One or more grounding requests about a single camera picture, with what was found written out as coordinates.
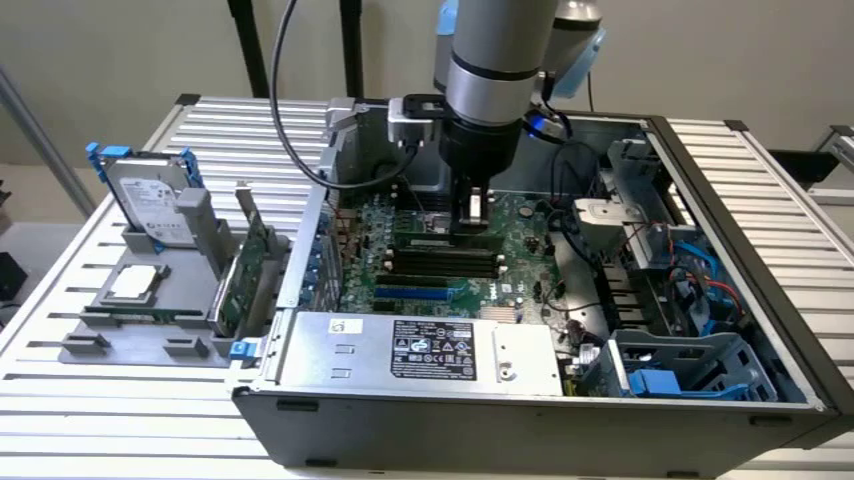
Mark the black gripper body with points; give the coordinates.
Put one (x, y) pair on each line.
(480, 150)

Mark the green RAM stick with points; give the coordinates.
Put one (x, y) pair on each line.
(427, 240)
(142, 315)

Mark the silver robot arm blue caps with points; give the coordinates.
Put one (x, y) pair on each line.
(500, 50)

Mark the CPU socket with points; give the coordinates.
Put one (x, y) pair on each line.
(427, 220)

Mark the green motherboard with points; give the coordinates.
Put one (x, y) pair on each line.
(527, 280)

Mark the long black expansion slot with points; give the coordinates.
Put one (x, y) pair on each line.
(409, 280)

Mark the blue expansion slot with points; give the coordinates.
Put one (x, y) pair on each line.
(409, 293)

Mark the silver chipset heatsink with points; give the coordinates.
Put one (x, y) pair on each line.
(500, 314)

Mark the short black expansion slot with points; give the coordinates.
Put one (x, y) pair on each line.
(383, 306)

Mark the grey metal disk bay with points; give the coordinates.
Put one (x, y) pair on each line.
(640, 200)

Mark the black stand pole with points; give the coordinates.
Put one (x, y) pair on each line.
(351, 45)
(248, 45)

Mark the silver power supply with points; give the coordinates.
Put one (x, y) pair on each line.
(373, 360)

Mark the green graphics card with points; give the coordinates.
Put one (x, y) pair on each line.
(246, 280)

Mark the black open PC case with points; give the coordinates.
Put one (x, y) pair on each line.
(507, 430)

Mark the blue plastic disk bay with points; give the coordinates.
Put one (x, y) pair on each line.
(707, 350)

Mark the blue case latch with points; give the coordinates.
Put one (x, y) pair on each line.
(241, 352)

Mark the grey parts rack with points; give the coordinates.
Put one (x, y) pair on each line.
(180, 280)

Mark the silver CPU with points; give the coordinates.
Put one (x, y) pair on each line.
(136, 282)

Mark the aluminium side table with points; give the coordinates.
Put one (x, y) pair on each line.
(834, 150)

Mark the black box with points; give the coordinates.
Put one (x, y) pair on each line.
(9, 277)

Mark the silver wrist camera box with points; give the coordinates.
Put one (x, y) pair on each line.
(409, 127)

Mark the hard disk with blue bracket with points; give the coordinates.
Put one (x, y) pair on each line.
(149, 200)

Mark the grey aluminium post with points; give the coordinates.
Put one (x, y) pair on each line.
(40, 135)

